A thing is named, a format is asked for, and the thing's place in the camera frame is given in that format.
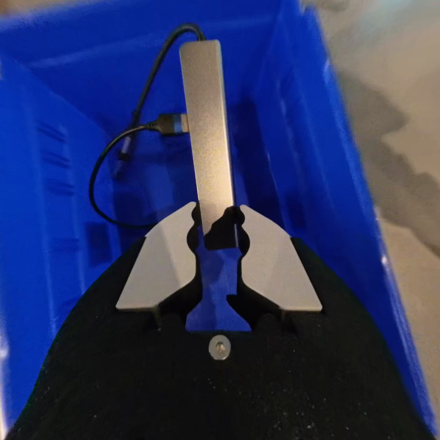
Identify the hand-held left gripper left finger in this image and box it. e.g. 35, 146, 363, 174
115, 201, 203, 321

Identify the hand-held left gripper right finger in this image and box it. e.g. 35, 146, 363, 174
227, 204, 324, 322

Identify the blue plastic bin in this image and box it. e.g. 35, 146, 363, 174
0, 0, 438, 440

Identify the grey metal usb hub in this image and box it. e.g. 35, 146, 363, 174
113, 23, 238, 250

